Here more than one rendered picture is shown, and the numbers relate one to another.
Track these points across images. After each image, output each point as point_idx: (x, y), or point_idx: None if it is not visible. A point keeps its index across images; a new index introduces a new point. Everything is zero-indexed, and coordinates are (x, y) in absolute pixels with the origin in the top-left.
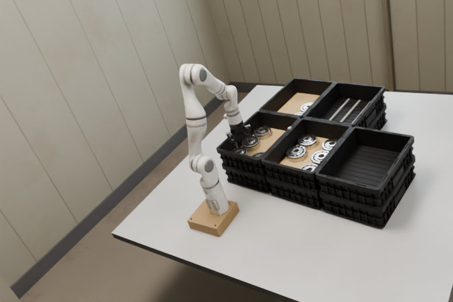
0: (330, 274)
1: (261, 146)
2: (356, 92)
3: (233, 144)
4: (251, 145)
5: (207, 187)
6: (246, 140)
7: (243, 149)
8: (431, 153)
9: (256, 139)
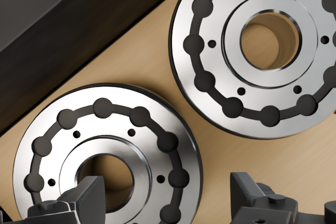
0: None
1: (335, 120)
2: None
3: (80, 42)
4: (262, 131)
5: None
6: (234, 178)
7: (164, 166)
8: None
9: (334, 62)
